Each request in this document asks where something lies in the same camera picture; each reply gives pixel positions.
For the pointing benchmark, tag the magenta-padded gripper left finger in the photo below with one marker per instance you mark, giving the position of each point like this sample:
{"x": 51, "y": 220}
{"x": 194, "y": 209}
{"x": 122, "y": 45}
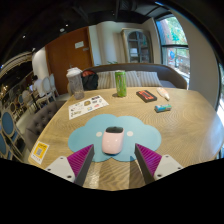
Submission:
{"x": 60, "y": 168}

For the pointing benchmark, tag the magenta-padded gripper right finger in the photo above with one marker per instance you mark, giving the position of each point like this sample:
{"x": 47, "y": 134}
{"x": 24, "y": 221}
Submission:
{"x": 166, "y": 166}

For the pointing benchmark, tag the pink computer mouse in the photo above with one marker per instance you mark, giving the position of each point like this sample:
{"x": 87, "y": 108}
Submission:
{"x": 112, "y": 141}

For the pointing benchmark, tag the blue cloud-shaped mouse pad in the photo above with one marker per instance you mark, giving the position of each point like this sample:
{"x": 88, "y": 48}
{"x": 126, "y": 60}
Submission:
{"x": 143, "y": 136}

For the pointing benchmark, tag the yellow square sticker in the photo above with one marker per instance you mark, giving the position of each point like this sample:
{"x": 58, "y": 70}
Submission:
{"x": 39, "y": 152}

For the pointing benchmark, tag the grey tufted chair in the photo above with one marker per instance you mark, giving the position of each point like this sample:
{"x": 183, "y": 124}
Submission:
{"x": 41, "y": 121}

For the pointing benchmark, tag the green and blue small pack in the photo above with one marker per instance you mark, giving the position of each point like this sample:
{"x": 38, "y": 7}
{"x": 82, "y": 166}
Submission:
{"x": 163, "y": 108}

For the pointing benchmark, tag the group of blue chairs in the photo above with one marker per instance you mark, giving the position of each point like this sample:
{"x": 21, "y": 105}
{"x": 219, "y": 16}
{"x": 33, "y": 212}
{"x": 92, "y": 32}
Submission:
{"x": 8, "y": 126}

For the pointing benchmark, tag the white sticker sheet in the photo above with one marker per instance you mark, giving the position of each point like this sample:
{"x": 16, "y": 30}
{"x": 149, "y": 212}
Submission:
{"x": 87, "y": 106}

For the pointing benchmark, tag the black box with red print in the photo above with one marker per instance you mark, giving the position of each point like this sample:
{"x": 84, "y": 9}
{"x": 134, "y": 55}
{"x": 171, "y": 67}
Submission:
{"x": 146, "y": 96}

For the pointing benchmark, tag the white squeeze tube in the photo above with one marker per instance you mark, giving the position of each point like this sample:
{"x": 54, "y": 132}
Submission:
{"x": 163, "y": 93}

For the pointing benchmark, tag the group of white chairs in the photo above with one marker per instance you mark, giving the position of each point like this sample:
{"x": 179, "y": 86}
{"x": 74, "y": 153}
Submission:
{"x": 45, "y": 86}

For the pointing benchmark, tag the clear shaker bottle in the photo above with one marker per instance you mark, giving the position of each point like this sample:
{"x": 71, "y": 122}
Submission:
{"x": 76, "y": 85}

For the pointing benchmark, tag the black-framed window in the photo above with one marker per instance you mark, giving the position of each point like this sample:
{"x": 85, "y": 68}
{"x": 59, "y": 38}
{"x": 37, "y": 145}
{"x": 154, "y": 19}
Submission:
{"x": 173, "y": 46}
{"x": 220, "y": 96}

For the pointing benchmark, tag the striped cushion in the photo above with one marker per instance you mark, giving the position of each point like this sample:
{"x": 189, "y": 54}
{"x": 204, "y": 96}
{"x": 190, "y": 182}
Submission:
{"x": 145, "y": 79}
{"x": 105, "y": 80}

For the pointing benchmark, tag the brown curved sofa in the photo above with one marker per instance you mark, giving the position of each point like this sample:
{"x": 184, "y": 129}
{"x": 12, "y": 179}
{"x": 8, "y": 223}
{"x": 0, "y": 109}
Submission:
{"x": 170, "y": 75}

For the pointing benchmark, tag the black bag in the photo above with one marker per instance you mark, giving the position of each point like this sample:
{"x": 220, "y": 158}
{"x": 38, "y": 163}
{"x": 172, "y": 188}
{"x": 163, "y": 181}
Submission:
{"x": 90, "y": 80}

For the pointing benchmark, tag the green drink can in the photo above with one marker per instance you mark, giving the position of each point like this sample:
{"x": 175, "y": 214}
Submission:
{"x": 120, "y": 84}

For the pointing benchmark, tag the brown wooden door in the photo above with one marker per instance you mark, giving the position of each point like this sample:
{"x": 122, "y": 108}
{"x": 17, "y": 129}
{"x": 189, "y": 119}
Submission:
{"x": 63, "y": 60}

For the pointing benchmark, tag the glass-door cabinet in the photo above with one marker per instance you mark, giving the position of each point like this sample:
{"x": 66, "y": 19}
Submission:
{"x": 136, "y": 46}

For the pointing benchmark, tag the white sign on door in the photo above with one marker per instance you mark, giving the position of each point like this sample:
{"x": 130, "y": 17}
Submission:
{"x": 79, "y": 44}

